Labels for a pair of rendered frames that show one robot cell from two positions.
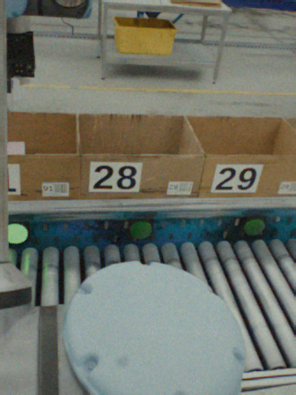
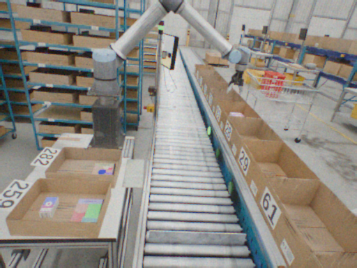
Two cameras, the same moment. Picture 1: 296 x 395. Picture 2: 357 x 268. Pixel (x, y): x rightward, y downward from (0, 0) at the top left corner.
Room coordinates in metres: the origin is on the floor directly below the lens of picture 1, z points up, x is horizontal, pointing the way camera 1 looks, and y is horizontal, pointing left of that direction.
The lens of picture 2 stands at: (0.99, -1.49, 1.68)
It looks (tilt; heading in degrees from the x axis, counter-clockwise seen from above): 27 degrees down; 97
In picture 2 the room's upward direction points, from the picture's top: 7 degrees clockwise
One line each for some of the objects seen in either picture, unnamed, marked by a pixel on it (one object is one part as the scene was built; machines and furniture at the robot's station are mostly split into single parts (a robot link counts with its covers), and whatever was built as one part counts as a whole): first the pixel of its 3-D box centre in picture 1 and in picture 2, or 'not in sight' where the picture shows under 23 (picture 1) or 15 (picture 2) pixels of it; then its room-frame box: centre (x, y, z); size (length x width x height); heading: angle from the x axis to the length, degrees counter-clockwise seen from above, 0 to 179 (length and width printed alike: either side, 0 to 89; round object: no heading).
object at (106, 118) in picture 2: not in sight; (107, 122); (0.23, -0.02, 0.91); 0.26 x 0.26 x 0.33; 16
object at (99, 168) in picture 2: not in sight; (103, 172); (0.40, -0.42, 0.76); 0.19 x 0.14 x 0.02; 108
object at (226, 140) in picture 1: (242, 155); (272, 169); (1.41, -0.32, 0.96); 0.39 x 0.29 x 0.17; 103
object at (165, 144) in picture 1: (136, 155); (249, 137); (1.32, 0.06, 0.96); 0.39 x 0.29 x 0.17; 103
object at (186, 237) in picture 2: not in sight; (197, 239); (1.04, -0.74, 0.76); 0.46 x 0.01 x 0.09; 13
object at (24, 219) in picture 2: not in sight; (65, 205); (0.38, -0.76, 0.80); 0.38 x 0.28 x 0.10; 13
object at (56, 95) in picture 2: not in sight; (58, 93); (-0.74, 0.73, 0.79); 0.40 x 0.30 x 0.10; 15
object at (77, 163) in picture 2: not in sight; (87, 166); (0.30, -0.44, 0.80); 0.38 x 0.28 x 0.10; 15
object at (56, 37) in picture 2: not in sight; (50, 36); (-0.74, 0.73, 1.39); 0.40 x 0.30 x 0.10; 11
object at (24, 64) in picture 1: (18, 53); (238, 77); (1.18, 0.40, 1.32); 0.09 x 0.08 x 0.12; 103
